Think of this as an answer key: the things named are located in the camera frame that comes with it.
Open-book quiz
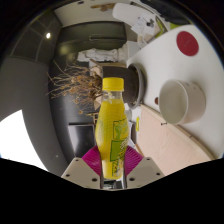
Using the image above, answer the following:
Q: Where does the papers stack on chair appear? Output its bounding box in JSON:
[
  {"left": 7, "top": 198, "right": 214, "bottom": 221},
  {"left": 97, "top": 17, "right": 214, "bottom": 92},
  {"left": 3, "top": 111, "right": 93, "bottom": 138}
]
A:
[{"left": 131, "top": 13, "right": 158, "bottom": 36}]

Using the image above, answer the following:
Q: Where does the white standing plaster statue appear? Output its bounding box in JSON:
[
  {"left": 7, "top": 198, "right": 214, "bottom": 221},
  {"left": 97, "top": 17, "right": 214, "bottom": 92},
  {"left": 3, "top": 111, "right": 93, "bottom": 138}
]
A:
[{"left": 77, "top": 47, "right": 129, "bottom": 64}]

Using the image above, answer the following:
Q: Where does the black wall screen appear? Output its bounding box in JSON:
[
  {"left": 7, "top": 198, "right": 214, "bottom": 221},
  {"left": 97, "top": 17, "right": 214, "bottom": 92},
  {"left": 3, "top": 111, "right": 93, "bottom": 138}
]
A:
[{"left": 68, "top": 122, "right": 98, "bottom": 159}]

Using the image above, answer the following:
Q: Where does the dried plant in grey pot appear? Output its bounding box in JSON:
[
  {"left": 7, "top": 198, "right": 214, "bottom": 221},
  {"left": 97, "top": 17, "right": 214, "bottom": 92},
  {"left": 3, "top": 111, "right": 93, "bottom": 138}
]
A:
[{"left": 46, "top": 61, "right": 141, "bottom": 116}]

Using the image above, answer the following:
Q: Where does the long bright ceiling light panel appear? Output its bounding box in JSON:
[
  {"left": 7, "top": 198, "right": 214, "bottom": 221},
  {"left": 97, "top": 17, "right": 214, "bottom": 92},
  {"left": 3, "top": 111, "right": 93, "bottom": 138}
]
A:
[{"left": 0, "top": 109, "right": 48, "bottom": 172}]

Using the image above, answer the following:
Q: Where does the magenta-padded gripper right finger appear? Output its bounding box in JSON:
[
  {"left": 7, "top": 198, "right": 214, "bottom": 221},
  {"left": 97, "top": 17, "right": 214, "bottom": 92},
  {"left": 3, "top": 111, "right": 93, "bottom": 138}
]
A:
[{"left": 121, "top": 145, "right": 165, "bottom": 190}]

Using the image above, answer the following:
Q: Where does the light wooden drawing board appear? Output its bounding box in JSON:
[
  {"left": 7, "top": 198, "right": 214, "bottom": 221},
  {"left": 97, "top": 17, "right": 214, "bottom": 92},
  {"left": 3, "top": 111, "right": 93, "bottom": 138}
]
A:
[{"left": 135, "top": 103, "right": 214, "bottom": 177}]

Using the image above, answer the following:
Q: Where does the flat round red coaster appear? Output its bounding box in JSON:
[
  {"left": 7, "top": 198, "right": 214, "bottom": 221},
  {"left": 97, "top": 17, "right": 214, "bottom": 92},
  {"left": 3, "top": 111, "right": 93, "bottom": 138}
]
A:
[{"left": 176, "top": 30, "right": 200, "bottom": 57}]

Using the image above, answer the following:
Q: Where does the white mug with red handle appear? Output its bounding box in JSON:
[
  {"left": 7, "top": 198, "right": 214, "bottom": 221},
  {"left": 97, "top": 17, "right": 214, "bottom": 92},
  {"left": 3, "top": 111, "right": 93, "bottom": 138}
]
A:
[{"left": 158, "top": 79, "right": 207, "bottom": 126}]

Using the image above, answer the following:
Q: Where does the green seat cushion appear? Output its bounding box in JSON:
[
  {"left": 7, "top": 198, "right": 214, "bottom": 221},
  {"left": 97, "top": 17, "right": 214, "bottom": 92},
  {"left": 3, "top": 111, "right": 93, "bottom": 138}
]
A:
[{"left": 169, "top": 21, "right": 182, "bottom": 30}]

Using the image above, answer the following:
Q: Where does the grey plant saucer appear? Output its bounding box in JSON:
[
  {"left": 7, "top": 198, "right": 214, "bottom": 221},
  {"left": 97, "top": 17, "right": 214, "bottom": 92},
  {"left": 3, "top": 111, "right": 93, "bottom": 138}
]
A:
[{"left": 128, "top": 63, "right": 147, "bottom": 110}]

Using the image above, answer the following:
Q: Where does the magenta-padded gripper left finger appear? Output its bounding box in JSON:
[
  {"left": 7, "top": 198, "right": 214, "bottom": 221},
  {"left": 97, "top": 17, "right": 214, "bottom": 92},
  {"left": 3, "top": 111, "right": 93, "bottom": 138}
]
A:
[{"left": 60, "top": 144, "right": 103, "bottom": 190}]

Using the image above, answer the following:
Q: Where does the white plastic chair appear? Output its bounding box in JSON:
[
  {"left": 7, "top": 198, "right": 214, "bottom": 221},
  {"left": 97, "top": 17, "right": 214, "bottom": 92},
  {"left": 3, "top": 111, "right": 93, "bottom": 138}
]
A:
[{"left": 112, "top": 2, "right": 168, "bottom": 36}]

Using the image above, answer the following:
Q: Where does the yellow drink bottle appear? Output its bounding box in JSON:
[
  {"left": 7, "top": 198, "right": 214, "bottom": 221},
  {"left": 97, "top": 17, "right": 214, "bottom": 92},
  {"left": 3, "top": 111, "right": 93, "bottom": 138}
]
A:
[{"left": 94, "top": 77, "right": 130, "bottom": 180}]

